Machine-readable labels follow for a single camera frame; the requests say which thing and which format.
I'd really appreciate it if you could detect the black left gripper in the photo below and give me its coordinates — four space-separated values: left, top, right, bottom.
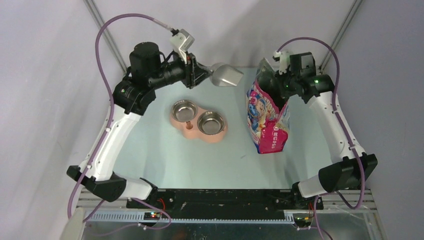
148 48 213 90

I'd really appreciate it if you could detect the metal food scoop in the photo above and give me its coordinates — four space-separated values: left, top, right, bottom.
206 62 244 87

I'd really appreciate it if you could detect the colourful cat food bag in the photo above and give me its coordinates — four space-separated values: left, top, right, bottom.
245 58 290 154

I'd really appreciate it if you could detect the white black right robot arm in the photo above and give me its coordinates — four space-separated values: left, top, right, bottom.
272 51 378 209

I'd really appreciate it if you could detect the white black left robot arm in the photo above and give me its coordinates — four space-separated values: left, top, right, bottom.
66 42 213 208

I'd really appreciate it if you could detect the pink double pet bowl stand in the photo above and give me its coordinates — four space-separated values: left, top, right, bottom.
169 103 228 143

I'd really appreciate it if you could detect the steel bowl far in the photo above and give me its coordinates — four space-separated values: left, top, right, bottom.
170 99 198 123

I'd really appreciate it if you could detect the steel bowl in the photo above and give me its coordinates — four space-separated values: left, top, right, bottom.
170 99 198 123
197 111 225 135

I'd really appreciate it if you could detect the steel bowl near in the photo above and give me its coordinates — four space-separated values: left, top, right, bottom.
197 111 225 135

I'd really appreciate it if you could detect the right controller board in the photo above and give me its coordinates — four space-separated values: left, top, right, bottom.
293 216 314 228

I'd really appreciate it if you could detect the controller board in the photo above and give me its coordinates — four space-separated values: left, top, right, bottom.
143 212 162 221
293 216 314 228

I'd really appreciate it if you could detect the left controller board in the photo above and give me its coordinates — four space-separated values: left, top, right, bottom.
143 212 162 221

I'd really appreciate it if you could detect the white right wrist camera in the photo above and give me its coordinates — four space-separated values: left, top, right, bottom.
272 50 292 75

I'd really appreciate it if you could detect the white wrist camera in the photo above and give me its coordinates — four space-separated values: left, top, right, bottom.
272 50 292 75
170 29 195 65

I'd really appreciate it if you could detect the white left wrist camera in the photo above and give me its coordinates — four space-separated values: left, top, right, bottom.
170 29 195 65

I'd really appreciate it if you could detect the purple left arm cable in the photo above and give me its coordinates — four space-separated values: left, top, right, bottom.
67 13 175 231

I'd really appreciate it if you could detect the aluminium frame rail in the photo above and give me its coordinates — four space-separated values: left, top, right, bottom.
76 188 379 223

